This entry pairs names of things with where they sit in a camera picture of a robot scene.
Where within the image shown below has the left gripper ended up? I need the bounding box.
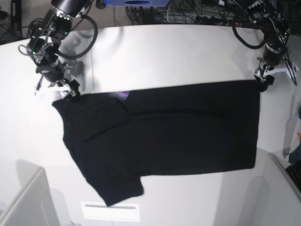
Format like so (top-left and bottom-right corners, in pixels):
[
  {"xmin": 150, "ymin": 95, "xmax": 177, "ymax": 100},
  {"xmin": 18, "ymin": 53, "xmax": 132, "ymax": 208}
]
[{"xmin": 254, "ymin": 57, "xmax": 299, "ymax": 92}]

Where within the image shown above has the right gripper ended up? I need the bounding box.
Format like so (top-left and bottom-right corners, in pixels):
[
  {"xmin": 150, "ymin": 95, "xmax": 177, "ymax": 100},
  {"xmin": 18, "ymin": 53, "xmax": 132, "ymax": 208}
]
[{"xmin": 35, "ymin": 59, "xmax": 81, "ymax": 102}]

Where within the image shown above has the black T-shirt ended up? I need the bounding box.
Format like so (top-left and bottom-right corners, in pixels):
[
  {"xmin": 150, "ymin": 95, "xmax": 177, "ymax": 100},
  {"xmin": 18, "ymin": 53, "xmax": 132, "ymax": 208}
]
[{"xmin": 53, "ymin": 80, "xmax": 261, "ymax": 206}]

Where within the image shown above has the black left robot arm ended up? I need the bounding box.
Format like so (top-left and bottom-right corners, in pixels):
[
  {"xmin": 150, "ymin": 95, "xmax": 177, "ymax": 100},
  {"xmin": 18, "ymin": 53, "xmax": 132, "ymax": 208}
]
[{"xmin": 232, "ymin": 0, "xmax": 299, "ymax": 92}]

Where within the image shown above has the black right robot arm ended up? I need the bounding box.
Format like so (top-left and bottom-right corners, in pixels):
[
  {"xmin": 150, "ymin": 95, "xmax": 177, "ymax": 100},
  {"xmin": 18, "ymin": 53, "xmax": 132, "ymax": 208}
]
[{"xmin": 23, "ymin": 0, "xmax": 98, "ymax": 101}]

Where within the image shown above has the teal orange tool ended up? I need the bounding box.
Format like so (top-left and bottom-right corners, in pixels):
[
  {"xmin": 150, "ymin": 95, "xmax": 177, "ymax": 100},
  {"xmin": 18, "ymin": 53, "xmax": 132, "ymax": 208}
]
[{"xmin": 286, "ymin": 132, "xmax": 301, "ymax": 169}]

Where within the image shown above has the black power strip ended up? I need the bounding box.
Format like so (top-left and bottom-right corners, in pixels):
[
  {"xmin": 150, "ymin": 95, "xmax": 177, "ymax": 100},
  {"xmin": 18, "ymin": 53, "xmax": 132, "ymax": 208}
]
[{"xmin": 194, "ymin": 16, "xmax": 232, "ymax": 26}]

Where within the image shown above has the black keyboard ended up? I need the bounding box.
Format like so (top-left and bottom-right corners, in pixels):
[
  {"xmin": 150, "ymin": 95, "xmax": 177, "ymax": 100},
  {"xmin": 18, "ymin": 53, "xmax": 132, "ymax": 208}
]
[{"xmin": 286, "ymin": 162, "xmax": 301, "ymax": 191}]

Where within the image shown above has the blue box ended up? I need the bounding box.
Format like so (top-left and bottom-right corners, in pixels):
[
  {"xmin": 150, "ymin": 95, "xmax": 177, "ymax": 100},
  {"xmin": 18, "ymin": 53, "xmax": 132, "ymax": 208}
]
[{"xmin": 104, "ymin": 0, "xmax": 169, "ymax": 7}]

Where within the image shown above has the white right partition panel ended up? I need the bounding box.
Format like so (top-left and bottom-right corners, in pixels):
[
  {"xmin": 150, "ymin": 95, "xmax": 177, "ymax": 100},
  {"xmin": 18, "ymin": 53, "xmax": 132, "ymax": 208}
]
[{"xmin": 247, "ymin": 154, "xmax": 301, "ymax": 226}]

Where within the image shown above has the white partition panel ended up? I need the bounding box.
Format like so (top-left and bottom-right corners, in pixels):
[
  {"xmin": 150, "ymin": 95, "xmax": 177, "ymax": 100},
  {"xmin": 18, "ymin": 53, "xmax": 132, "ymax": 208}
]
[
  {"xmin": 0, "ymin": 167, "xmax": 60, "ymax": 226},
  {"xmin": 247, "ymin": 154, "xmax": 301, "ymax": 226}
]

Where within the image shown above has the white left partition panel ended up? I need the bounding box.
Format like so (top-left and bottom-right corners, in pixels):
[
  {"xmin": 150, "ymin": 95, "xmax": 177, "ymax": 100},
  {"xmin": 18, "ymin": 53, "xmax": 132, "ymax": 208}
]
[{"xmin": 0, "ymin": 167, "xmax": 60, "ymax": 226}]

